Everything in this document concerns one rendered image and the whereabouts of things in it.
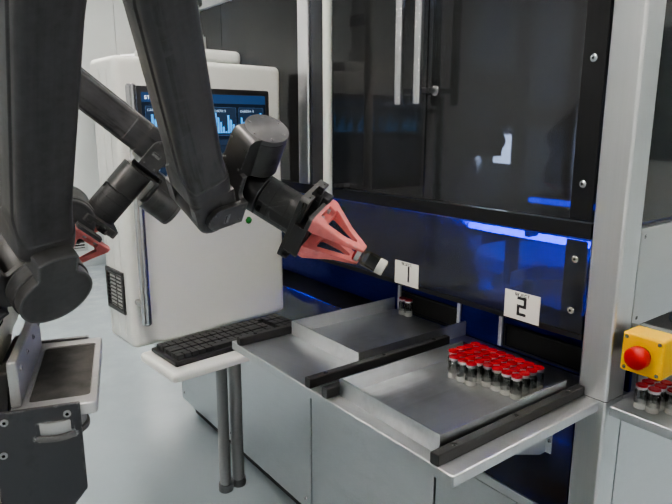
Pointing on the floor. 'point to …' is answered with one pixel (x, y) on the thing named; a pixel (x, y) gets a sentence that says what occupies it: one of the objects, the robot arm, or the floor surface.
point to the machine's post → (616, 238)
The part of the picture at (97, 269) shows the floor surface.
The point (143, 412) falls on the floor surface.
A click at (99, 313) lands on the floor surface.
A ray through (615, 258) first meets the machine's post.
